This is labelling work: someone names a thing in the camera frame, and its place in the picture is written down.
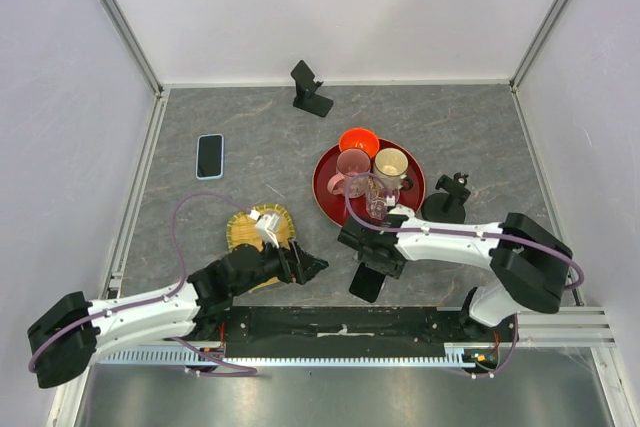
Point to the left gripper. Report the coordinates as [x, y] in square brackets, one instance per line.
[297, 265]

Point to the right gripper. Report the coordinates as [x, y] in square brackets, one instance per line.
[394, 268]

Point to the black phone teal case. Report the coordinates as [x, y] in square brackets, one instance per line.
[367, 283]

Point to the black round base phone stand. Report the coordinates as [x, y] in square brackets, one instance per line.
[446, 205]

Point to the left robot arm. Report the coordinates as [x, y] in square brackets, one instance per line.
[76, 333]

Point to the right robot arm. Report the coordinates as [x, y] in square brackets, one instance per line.
[530, 265]

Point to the blue case phone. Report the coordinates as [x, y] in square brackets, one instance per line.
[210, 151]

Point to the black folding phone stand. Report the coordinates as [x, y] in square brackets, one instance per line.
[306, 97]

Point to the clear glass tumbler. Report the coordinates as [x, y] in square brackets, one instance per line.
[379, 199]

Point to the yellow bamboo basket tray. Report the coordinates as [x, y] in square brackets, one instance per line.
[242, 229]

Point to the pink ghost mug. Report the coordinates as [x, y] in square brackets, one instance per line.
[349, 164]

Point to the red round tray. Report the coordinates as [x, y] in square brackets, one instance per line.
[334, 205]

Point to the orange bowl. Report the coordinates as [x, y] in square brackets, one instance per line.
[360, 138]

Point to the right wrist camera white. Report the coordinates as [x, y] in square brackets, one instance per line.
[395, 208]

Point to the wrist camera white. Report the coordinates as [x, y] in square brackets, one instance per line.
[266, 225]
[395, 208]

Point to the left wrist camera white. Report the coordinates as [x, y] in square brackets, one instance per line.
[266, 225]

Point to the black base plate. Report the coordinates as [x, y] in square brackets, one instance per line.
[342, 332]

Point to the cream mug black handle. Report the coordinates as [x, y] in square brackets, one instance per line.
[390, 166]

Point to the slotted cable duct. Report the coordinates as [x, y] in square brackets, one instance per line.
[180, 356]

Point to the right aluminium frame post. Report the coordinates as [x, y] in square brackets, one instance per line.
[538, 42]

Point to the aluminium frame post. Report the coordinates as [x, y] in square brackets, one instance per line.
[132, 45]
[538, 42]

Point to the left aluminium frame post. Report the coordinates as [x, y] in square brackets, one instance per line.
[132, 45]

